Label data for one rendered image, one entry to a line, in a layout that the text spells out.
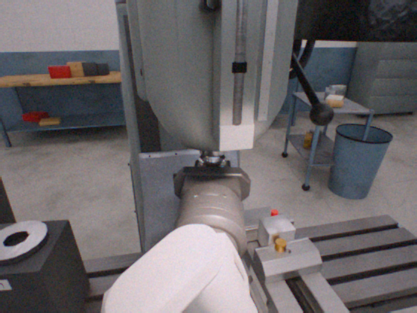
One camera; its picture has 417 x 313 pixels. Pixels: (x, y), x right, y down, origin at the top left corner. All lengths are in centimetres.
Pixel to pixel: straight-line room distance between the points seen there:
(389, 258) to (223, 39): 68
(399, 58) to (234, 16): 544
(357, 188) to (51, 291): 259
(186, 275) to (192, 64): 21
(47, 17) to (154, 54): 453
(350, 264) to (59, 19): 462
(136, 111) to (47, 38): 411
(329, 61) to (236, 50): 537
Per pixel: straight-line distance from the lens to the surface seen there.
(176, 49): 30
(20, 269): 50
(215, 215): 28
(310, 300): 58
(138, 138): 81
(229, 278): 24
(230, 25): 27
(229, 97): 28
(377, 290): 72
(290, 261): 55
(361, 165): 265
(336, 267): 72
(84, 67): 421
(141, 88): 50
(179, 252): 23
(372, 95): 553
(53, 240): 52
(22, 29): 494
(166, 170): 83
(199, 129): 32
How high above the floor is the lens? 146
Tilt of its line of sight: 27 degrees down
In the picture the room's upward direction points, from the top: straight up
